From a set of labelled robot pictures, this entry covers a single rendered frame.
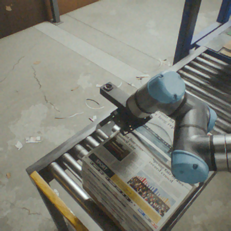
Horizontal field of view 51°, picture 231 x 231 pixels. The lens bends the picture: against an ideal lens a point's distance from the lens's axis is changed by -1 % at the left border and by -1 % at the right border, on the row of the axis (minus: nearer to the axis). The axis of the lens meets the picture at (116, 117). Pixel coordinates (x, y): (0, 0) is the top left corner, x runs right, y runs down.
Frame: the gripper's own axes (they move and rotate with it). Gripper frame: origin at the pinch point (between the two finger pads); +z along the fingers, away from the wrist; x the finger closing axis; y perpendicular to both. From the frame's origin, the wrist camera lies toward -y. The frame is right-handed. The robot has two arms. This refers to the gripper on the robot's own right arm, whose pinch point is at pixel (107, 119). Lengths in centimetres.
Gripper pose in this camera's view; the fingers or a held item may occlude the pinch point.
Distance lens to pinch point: 84.5
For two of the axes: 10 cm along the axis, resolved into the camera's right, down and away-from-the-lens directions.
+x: 7.1, -5.0, 4.9
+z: -4.0, 2.8, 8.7
